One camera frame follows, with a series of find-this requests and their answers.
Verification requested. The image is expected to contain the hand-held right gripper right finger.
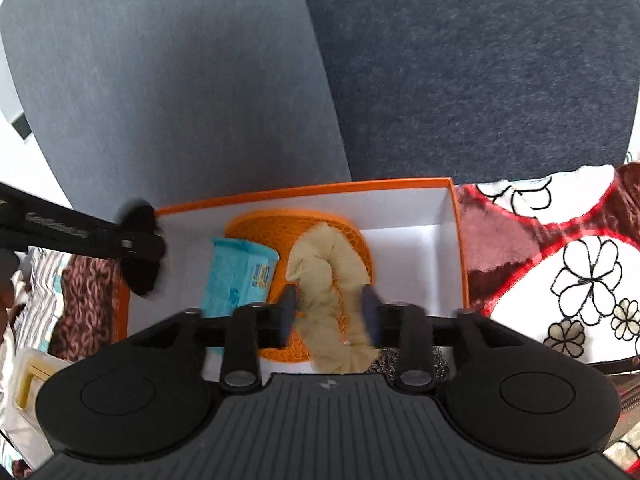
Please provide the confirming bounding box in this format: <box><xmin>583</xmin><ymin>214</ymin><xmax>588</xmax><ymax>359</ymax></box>
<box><xmin>361</xmin><ymin>284</ymin><xmax>521</xmax><ymax>393</ymax></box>

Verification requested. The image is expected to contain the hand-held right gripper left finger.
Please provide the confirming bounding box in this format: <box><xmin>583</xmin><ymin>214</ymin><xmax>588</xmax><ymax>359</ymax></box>
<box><xmin>125</xmin><ymin>285</ymin><xmax>301</xmax><ymax>392</ymax></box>

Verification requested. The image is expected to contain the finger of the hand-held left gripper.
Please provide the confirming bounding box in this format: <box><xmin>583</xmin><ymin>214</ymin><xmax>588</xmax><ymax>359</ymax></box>
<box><xmin>107</xmin><ymin>224</ymin><xmax>167</xmax><ymax>264</ymax></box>

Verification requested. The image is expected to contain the beige stretchy cloth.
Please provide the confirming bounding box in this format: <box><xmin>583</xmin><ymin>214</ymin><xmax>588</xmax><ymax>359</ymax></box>
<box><xmin>285</xmin><ymin>222</ymin><xmax>381</xmax><ymax>375</ymax></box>

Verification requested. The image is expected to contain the blue tissue packet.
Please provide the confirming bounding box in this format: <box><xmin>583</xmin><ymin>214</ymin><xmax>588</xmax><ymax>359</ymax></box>
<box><xmin>200</xmin><ymin>237</ymin><xmax>281</xmax><ymax>321</ymax></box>

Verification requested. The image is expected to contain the orange cardboard box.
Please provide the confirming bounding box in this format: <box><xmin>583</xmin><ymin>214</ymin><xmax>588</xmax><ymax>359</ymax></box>
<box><xmin>116</xmin><ymin>176</ymin><xmax>471</xmax><ymax>376</ymax></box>

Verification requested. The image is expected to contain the orange honeycomb silicone mat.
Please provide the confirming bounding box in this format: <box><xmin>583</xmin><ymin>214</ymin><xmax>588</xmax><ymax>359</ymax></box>
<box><xmin>223</xmin><ymin>208</ymin><xmax>373</xmax><ymax>363</ymax></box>

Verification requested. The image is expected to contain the striped cloth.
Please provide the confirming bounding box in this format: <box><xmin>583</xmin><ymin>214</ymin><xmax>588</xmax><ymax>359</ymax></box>
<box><xmin>10</xmin><ymin>250</ymin><xmax>68</xmax><ymax>346</ymax></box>

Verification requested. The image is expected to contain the red floral printed blanket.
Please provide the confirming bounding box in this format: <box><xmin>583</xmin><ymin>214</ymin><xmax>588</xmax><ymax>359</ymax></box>
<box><xmin>0</xmin><ymin>162</ymin><xmax>640</xmax><ymax>480</ymax></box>

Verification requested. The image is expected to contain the dark grey fabric panel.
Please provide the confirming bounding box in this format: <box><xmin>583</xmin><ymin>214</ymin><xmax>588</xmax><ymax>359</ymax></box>
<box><xmin>292</xmin><ymin>0</ymin><xmax>640</xmax><ymax>186</ymax></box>

